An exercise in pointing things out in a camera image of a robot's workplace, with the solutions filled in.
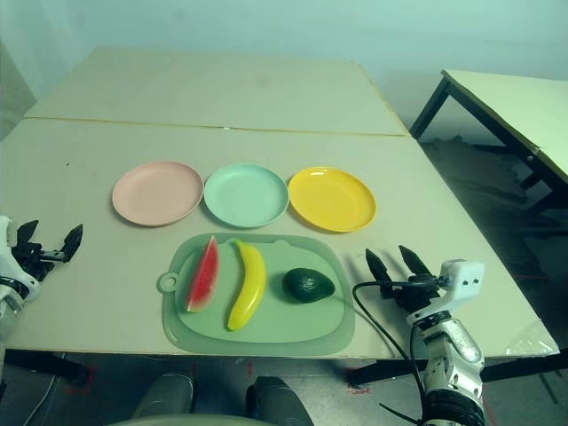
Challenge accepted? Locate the green silicone cutting mat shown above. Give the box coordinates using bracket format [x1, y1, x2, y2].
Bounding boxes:
[157, 233, 357, 356]

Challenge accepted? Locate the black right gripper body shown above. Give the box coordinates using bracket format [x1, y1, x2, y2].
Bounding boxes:
[379, 274, 445, 314]

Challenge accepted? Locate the clear plastic bag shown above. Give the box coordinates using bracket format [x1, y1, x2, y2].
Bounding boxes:
[503, 319, 560, 357]

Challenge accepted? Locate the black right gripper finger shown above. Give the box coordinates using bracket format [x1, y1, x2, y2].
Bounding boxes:
[398, 244, 431, 281]
[365, 248, 394, 285]

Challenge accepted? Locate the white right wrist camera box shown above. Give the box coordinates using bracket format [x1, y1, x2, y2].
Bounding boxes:
[438, 259, 485, 304]

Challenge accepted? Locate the pink round plate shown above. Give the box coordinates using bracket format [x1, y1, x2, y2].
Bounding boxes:
[111, 161, 205, 228]

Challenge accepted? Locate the side table with black legs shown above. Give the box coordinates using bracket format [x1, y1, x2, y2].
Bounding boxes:
[408, 69, 568, 214]

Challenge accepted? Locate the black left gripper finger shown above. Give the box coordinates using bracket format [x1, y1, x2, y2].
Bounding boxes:
[61, 224, 84, 262]
[16, 220, 39, 246]

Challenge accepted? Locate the black table frame bar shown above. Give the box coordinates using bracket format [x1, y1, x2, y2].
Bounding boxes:
[0, 349, 90, 386]
[348, 349, 568, 387]

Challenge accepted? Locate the dark green avocado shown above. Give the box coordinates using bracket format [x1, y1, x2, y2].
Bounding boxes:
[282, 268, 336, 304]

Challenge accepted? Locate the grey robot torso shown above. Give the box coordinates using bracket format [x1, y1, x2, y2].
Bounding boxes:
[106, 412, 249, 426]

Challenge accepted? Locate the grey left robot leg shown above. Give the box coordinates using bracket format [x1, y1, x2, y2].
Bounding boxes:
[132, 372, 197, 421]

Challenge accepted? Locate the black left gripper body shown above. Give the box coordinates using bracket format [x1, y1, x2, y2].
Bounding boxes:
[12, 242, 63, 281]

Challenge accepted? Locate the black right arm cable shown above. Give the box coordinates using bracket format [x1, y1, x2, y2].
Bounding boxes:
[351, 280, 430, 426]

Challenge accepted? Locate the grey right robot leg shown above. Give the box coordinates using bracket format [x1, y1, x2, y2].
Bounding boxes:
[246, 375, 312, 426]

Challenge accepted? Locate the yellow round plate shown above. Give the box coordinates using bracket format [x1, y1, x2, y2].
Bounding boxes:
[288, 166, 378, 234]

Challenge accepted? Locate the grey robot leg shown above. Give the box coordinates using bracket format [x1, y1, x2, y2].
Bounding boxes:
[246, 375, 312, 426]
[132, 372, 197, 421]

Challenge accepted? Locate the watermelon slice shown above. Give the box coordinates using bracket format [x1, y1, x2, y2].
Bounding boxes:
[185, 235, 221, 314]

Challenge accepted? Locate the mint green round plate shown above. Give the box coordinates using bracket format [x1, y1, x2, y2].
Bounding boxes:
[203, 162, 290, 229]

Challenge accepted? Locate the yellow banana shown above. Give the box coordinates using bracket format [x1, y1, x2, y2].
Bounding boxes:
[227, 238, 268, 332]

